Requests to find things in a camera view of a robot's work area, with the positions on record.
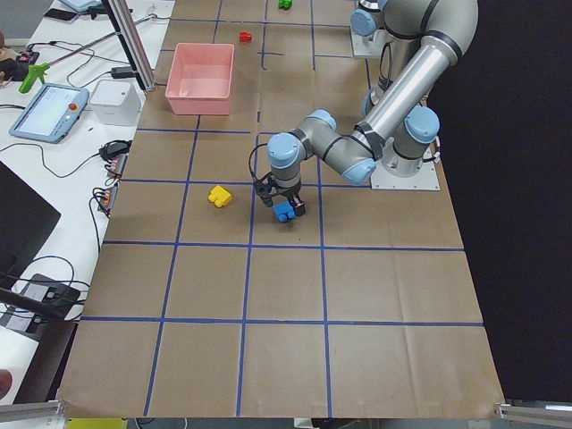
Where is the blue toy block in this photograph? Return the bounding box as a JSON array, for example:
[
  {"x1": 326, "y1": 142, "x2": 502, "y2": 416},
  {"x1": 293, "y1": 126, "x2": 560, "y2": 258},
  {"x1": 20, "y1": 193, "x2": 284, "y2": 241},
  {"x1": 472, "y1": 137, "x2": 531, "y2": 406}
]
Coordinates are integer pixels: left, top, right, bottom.
[{"x1": 273, "y1": 201, "x2": 297, "y2": 223}]

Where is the red toy block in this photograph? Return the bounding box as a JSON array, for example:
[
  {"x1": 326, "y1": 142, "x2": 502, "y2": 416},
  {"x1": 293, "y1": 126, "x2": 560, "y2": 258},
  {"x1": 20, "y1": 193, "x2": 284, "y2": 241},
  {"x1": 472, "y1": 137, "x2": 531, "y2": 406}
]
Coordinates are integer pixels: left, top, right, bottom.
[{"x1": 239, "y1": 31, "x2": 252, "y2": 43}]

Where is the yellow toy block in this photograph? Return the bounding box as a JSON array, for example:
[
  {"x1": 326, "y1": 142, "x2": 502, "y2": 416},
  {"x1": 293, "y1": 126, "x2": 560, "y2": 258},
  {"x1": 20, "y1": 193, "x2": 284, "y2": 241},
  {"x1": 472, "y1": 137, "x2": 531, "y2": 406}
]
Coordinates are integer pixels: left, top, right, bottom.
[{"x1": 207, "y1": 185, "x2": 233, "y2": 208}]

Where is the grey power strip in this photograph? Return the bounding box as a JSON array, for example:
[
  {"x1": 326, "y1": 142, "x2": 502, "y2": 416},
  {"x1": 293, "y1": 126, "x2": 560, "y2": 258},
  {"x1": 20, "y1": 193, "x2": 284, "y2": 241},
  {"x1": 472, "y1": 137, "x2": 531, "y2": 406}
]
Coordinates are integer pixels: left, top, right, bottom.
[{"x1": 105, "y1": 154, "x2": 128, "y2": 179}]

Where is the brown paper table cover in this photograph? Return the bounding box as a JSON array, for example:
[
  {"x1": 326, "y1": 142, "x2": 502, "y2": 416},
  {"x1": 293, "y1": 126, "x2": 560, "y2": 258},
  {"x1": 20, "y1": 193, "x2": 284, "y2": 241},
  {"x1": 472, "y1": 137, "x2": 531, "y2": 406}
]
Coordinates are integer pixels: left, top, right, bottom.
[{"x1": 59, "y1": 1, "x2": 503, "y2": 419}]

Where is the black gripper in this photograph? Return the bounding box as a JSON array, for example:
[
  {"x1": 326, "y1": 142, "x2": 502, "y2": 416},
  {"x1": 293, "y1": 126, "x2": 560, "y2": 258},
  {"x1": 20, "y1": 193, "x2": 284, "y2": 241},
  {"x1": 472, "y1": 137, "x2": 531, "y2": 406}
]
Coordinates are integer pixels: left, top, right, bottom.
[{"x1": 270, "y1": 178, "x2": 307, "y2": 216}]

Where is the pink plastic box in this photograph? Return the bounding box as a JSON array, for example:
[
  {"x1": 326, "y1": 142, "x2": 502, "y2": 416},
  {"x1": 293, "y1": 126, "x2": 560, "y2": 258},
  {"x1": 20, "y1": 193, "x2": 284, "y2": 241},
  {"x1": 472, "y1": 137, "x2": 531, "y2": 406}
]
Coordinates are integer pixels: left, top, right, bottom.
[{"x1": 165, "y1": 43, "x2": 234, "y2": 115}]

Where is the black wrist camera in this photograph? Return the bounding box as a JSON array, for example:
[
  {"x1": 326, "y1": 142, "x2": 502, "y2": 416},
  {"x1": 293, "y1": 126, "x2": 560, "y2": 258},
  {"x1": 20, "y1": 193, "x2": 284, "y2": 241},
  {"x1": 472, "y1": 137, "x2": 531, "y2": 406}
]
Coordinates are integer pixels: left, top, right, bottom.
[{"x1": 253, "y1": 173, "x2": 273, "y2": 207}]

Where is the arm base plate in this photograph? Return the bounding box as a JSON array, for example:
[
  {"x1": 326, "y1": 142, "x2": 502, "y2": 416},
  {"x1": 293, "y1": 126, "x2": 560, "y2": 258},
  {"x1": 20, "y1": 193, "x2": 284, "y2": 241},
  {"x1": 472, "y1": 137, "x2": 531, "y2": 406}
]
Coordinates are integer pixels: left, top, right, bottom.
[
  {"x1": 370, "y1": 156, "x2": 441, "y2": 191},
  {"x1": 350, "y1": 29, "x2": 386, "y2": 58}
]

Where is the green handled grabber tool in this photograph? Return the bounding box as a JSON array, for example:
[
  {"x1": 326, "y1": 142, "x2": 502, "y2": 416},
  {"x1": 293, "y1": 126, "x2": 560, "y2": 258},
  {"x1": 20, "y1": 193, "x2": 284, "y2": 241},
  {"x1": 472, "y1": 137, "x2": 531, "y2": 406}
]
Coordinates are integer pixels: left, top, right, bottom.
[{"x1": 19, "y1": 63, "x2": 50, "y2": 94}]

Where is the white square device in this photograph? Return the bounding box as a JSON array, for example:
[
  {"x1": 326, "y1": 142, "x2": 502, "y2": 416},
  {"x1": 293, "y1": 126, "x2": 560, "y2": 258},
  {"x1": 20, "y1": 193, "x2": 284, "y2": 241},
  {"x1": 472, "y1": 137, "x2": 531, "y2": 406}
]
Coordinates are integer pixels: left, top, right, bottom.
[{"x1": 89, "y1": 80, "x2": 141, "y2": 126}]

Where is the black power adapter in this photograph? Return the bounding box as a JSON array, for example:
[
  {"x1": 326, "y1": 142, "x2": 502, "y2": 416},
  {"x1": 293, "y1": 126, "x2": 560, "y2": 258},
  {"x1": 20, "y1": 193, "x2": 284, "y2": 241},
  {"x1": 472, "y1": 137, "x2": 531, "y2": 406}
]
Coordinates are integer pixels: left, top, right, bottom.
[{"x1": 110, "y1": 66, "x2": 135, "y2": 79}]

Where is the blue teach pendant tablet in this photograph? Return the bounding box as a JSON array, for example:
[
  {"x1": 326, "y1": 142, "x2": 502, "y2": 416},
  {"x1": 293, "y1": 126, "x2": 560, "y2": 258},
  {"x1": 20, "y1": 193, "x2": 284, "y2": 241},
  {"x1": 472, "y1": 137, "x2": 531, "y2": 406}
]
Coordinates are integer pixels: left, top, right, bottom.
[{"x1": 9, "y1": 83, "x2": 89, "y2": 144}]

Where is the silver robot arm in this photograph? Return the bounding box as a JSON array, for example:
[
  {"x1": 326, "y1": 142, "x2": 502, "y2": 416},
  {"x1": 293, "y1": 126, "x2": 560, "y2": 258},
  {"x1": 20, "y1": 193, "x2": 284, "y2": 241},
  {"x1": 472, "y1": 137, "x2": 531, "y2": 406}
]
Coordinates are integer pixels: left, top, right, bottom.
[
  {"x1": 350, "y1": 0, "x2": 388, "y2": 38},
  {"x1": 253, "y1": 1, "x2": 478, "y2": 216}
]

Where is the green toy block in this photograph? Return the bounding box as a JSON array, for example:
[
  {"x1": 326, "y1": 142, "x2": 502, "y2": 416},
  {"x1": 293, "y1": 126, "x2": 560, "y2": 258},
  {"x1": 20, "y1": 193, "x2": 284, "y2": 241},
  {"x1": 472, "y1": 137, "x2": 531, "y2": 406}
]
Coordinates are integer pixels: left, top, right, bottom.
[{"x1": 278, "y1": 0, "x2": 293, "y2": 10}]

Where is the aluminium frame post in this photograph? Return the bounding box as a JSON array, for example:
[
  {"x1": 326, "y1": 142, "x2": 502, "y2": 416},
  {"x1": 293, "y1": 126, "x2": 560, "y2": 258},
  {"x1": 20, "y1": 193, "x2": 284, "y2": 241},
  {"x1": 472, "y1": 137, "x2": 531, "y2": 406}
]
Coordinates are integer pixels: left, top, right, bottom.
[{"x1": 102, "y1": 0, "x2": 156, "y2": 92}]

